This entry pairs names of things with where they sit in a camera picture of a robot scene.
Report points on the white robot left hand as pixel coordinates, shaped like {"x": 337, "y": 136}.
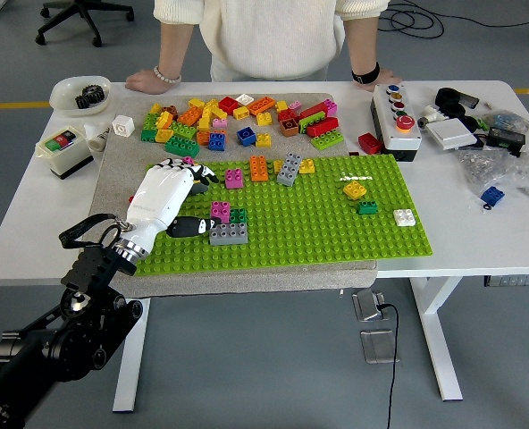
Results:
{"x": 157, "y": 196}

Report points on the person's left hand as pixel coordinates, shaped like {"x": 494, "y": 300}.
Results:
{"x": 383, "y": 82}

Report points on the person's right hand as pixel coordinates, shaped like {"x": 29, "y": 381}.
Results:
{"x": 146, "y": 82}

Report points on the grey two-by-four brick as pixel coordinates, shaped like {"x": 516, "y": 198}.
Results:
{"x": 290, "y": 169}
{"x": 231, "y": 234}

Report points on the blue hollow brick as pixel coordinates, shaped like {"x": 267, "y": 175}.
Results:
{"x": 246, "y": 136}

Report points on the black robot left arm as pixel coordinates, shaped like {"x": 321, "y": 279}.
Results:
{"x": 90, "y": 268}

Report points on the person's left forearm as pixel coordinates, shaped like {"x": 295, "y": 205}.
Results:
{"x": 363, "y": 42}

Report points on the person's right forearm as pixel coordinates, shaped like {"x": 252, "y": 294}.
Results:
{"x": 175, "y": 44}

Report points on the green studded baseplate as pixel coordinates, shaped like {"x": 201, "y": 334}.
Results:
{"x": 313, "y": 232}

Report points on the black wristwatch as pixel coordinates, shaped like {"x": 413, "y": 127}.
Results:
{"x": 366, "y": 73}

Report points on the small yellow brick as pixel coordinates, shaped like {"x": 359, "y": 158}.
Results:
{"x": 156, "y": 108}
{"x": 282, "y": 106}
{"x": 278, "y": 166}

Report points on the yellow-orange brick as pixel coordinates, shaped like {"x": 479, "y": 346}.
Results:
{"x": 164, "y": 120}

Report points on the white cube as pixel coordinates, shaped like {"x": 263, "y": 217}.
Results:
{"x": 123, "y": 126}

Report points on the dark green two-by-two brick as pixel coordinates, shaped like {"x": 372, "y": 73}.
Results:
{"x": 148, "y": 134}
{"x": 367, "y": 208}

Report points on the push-button control box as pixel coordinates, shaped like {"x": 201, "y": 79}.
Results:
{"x": 396, "y": 134}

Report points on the black gear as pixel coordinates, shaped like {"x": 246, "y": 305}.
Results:
{"x": 93, "y": 93}
{"x": 82, "y": 102}

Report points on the orange two-by-four brick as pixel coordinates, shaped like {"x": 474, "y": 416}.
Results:
{"x": 189, "y": 115}
{"x": 258, "y": 168}
{"x": 261, "y": 105}

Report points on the dark green two-by-four brick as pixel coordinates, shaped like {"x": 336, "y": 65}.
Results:
{"x": 182, "y": 146}

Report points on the white plug fitting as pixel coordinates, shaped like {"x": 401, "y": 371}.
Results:
{"x": 430, "y": 116}

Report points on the lime two-by-four brick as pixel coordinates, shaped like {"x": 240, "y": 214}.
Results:
{"x": 327, "y": 141}
{"x": 183, "y": 130}

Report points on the long yellow brick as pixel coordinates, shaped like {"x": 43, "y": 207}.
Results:
{"x": 205, "y": 118}

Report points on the red two-by-four brick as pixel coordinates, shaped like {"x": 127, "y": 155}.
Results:
{"x": 323, "y": 127}

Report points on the long red brick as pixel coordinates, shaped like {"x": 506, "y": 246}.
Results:
{"x": 313, "y": 110}

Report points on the white tube fitting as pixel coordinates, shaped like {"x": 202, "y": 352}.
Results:
{"x": 95, "y": 137}

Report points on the blue two-by-two brick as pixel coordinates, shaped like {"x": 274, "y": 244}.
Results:
{"x": 216, "y": 142}
{"x": 492, "y": 195}

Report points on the long lime brick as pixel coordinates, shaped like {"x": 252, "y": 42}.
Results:
{"x": 311, "y": 120}

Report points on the white bowl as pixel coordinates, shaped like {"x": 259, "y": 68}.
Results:
{"x": 65, "y": 105}

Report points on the small light pink brick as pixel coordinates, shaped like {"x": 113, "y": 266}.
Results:
{"x": 295, "y": 105}

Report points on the black office chair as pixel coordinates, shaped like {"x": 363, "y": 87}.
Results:
{"x": 87, "y": 8}

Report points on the black round part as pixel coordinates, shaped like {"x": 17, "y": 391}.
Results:
{"x": 470, "y": 123}

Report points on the brown hollow brick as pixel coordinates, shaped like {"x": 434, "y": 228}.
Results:
{"x": 289, "y": 128}

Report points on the yellow two-by-two brick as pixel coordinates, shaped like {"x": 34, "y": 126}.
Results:
{"x": 264, "y": 118}
{"x": 355, "y": 190}
{"x": 308, "y": 167}
{"x": 263, "y": 140}

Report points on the person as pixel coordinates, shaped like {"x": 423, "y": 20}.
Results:
{"x": 269, "y": 36}

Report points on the grey-brown mat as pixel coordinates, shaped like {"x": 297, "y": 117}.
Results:
{"x": 246, "y": 283}

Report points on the black adapter box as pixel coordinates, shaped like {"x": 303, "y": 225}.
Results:
{"x": 506, "y": 139}

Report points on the white two-by-two brick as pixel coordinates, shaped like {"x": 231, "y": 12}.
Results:
{"x": 404, "y": 218}

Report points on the clear bags of screws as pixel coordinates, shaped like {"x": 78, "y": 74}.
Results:
{"x": 501, "y": 170}

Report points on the white table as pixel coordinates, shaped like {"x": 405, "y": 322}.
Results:
{"x": 470, "y": 241}

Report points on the metal floor socket box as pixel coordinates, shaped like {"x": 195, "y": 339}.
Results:
{"x": 369, "y": 305}

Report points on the table height control panel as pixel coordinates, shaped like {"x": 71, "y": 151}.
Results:
{"x": 517, "y": 281}

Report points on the metal floor plate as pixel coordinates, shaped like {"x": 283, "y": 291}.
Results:
{"x": 378, "y": 346}

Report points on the white flat switch plate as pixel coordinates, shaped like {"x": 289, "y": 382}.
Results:
{"x": 451, "y": 134}

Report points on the white red-green switch box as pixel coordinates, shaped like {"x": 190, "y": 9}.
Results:
{"x": 64, "y": 149}

